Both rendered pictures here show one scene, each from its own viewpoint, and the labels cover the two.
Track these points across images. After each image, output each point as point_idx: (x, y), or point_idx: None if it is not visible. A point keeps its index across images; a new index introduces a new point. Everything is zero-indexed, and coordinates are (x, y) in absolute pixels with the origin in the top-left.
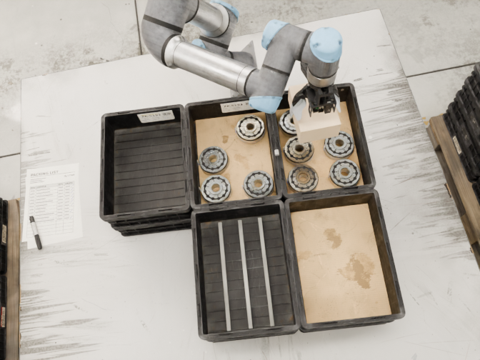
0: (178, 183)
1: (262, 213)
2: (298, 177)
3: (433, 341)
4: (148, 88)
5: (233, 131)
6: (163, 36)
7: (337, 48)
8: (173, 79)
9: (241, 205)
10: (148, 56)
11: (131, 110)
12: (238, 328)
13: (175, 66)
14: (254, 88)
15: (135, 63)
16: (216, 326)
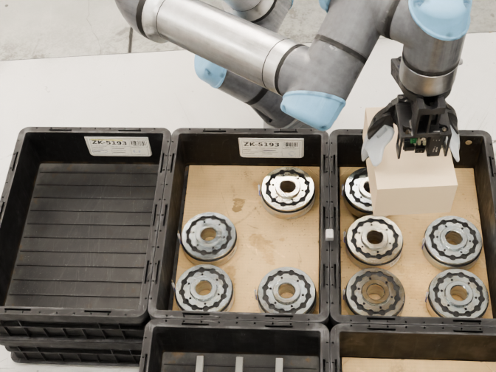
0: (136, 273)
1: (286, 350)
2: (365, 290)
3: None
4: (118, 108)
5: (256, 193)
6: None
7: (460, 12)
8: (165, 99)
9: (245, 323)
10: (131, 56)
11: (76, 127)
12: None
13: (159, 37)
14: (294, 76)
15: (105, 66)
16: None
